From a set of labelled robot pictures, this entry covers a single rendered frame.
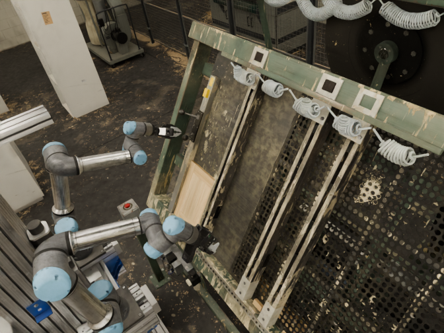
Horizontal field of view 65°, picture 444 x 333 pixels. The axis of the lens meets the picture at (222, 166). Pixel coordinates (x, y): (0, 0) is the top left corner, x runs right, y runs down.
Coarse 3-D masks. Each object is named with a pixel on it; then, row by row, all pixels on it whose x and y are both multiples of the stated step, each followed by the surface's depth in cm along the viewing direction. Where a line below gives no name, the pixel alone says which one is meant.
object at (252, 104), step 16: (256, 48) 170; (240, 64) 160; (256, 64) 170; (256, 80) 170; (256, 96) 178; (240, 112) 183; (256, 112) 183; (240, 128) 183; (240, 144) 188; (224, 160) 193; (224, 176) 193; (224, 192) 199; (208, 208) 204; (208, 224) 205
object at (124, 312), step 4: (120, 296) 174; (120, 300) 169; (124, 300) 173; (120, 304) 168; (124, 304) 171; (128, 304) 175; (120, 308) 167; (124, 308) 171; (128, 308) 173; (120, 312) 167; (124, 312) 171; (128, 312) 172; (124, 316) 169
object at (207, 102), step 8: (216, 80) 205; (208, 88) 208; (216, 88) 208; (208, 96) 208; (208, 104) 210; (208, 112) 213; (200, 128) 216; (200, 136) 219; (192, 144) 220; (192, 152) 221; (184, 160) 226; (192, 160) 225; (184, 168) 226; (184, 176) 228; (176, 184) 232; (176, 192) 232; (176, 200) 234; (168, 208) 239
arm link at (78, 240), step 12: (144, 216) 145; (156, 216) 146; (96, 228) 138; (108, 228) 139; (120, 228) 140; (132, 228) 141; (144, 228) 143; (48, 240) 130; (60, 240) 131; (72, 240) 133; (84, 240) 134; (96, 240) 136; (108, 240) 139; (36, 252) 126; (72, 252) 133
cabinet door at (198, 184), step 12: (192, 168) 223; (192, 180) 223; (204, 180) 214; (180, 192) 232; (192, 192) 223; (204, 192) 214; (180, 204) 232; (192, 204) 223; (204, 204) 214; (180, 216) 232; (192, 216) 223
